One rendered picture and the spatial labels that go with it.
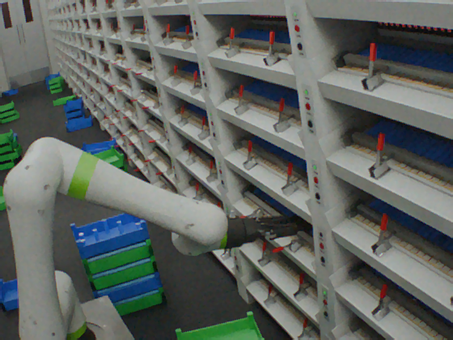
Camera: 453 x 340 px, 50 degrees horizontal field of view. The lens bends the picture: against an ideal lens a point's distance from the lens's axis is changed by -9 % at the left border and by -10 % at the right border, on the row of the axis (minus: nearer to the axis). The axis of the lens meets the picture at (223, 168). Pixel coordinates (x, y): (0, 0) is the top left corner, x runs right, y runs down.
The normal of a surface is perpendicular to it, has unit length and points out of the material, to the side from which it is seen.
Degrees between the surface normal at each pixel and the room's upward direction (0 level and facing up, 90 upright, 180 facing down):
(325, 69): 90
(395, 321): 18
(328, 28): 90
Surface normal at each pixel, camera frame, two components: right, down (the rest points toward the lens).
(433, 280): -0.43, -0.79
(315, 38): 0.38, 0.27
